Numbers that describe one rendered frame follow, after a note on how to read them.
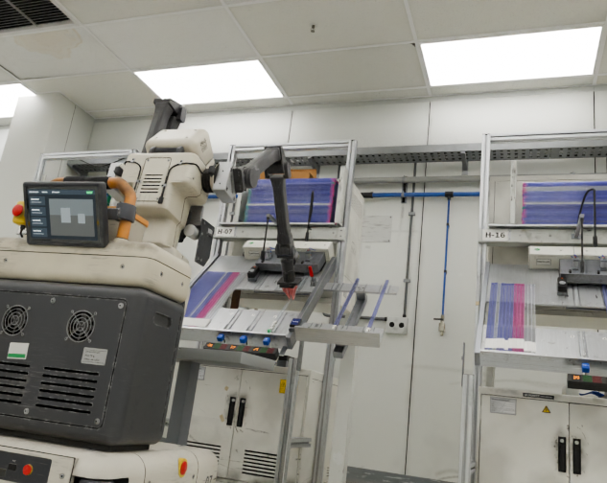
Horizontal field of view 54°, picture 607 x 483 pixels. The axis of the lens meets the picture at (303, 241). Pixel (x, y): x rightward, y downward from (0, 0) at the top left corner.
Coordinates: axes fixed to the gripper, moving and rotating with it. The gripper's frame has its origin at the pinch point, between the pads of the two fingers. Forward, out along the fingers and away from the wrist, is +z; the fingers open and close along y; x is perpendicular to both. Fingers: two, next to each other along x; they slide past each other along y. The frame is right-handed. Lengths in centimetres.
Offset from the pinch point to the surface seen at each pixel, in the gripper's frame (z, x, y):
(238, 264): -2, -31, 42
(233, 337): 6.2, 29.4, 17.4
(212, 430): 57, 31, 36
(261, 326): 4.0, 21.5, 7.0
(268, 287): 0.2, -10.8, 16.6
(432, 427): 148, -107, -47
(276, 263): -7.3, -23.7, 16.0
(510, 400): 35, 14, -98
